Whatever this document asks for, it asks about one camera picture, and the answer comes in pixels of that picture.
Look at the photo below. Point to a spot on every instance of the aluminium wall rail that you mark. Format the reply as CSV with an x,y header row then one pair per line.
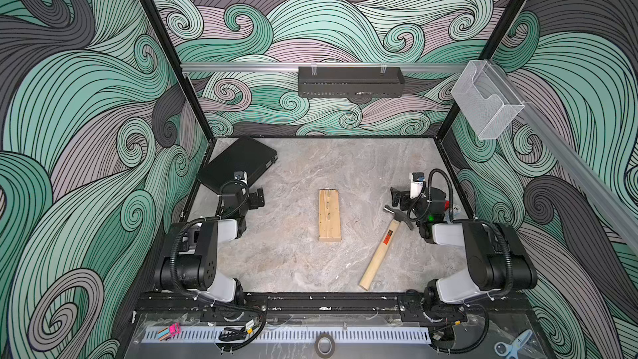
x,y
253,66

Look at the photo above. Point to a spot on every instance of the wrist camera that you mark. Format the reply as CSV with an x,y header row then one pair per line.
x,y
417,181
241,176

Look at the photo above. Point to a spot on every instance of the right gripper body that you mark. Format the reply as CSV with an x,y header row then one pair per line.
x,y
407,204

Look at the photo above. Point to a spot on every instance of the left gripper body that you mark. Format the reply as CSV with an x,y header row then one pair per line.
x,y
249,203

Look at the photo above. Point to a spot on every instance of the wooden handle claw hammer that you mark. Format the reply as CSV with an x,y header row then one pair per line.
x,y
378,257

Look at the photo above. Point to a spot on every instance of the tape roll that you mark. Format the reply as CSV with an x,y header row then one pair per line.
x,y
325,346

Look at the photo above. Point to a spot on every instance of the blue scissors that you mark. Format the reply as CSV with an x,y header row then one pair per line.
x,y
511,350

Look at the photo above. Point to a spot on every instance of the black case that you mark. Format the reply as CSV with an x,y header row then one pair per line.
x,y
246,155

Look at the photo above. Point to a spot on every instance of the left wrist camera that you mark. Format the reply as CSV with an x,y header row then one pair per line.
x,y
241,176

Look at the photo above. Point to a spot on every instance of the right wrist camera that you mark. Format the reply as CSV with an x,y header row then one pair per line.
x,y
417,181

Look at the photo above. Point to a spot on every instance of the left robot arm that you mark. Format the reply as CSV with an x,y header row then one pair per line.
x,y
188,261

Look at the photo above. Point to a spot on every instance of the wooden board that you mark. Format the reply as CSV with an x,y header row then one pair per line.
x,y
330,230

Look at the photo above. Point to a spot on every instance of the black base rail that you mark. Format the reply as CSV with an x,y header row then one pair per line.
x,y
407,307

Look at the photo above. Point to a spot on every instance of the clear plastic wall bin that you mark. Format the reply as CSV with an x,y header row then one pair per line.
x,y
487,99

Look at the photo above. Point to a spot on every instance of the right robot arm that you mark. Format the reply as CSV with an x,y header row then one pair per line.
x,y
497,264

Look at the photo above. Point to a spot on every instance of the white slotted cable duct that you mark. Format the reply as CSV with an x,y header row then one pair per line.
x,y
305,334

